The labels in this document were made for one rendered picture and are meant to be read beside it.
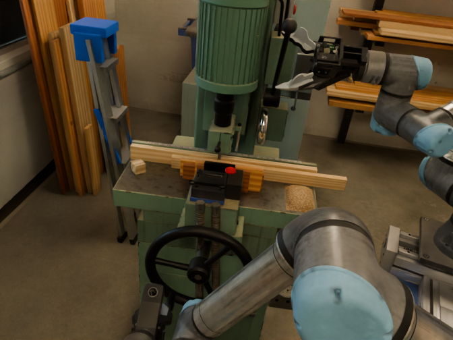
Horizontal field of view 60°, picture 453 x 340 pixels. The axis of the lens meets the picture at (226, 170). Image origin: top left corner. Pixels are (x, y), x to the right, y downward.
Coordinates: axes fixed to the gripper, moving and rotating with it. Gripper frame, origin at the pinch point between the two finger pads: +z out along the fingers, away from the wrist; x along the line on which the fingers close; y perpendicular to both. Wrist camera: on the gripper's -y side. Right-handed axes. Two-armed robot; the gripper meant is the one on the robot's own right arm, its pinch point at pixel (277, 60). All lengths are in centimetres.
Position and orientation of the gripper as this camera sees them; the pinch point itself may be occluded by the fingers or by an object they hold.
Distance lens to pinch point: 101.3
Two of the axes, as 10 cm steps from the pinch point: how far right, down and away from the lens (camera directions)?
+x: -1.4, 9.6, -2.5
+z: -9.9, -1.3, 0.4
